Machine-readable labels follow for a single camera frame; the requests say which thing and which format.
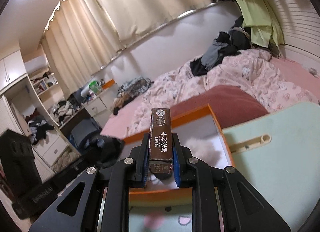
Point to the mint cartoon lap table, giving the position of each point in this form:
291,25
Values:
278,154

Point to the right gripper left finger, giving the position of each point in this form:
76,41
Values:
98,201

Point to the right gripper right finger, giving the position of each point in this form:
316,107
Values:
224,200

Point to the grey patterned clothes pile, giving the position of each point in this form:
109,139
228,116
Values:
135,87

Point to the light green garment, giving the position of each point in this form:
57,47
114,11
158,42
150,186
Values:
260,18

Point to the dark red pillow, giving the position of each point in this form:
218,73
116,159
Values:
230,104

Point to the beige curtains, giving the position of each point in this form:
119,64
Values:
81,36

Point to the dark clothes pile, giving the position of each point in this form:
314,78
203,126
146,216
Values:
225,44

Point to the white fur pompom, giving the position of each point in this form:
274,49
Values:
203,150

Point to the navy lace scrunchie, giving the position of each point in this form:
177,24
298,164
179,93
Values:
105,150

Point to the orange storage box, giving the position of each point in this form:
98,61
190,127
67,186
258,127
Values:
180,151

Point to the white desk drawers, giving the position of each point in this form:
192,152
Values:
33,105

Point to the brown card box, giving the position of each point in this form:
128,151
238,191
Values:
160,142

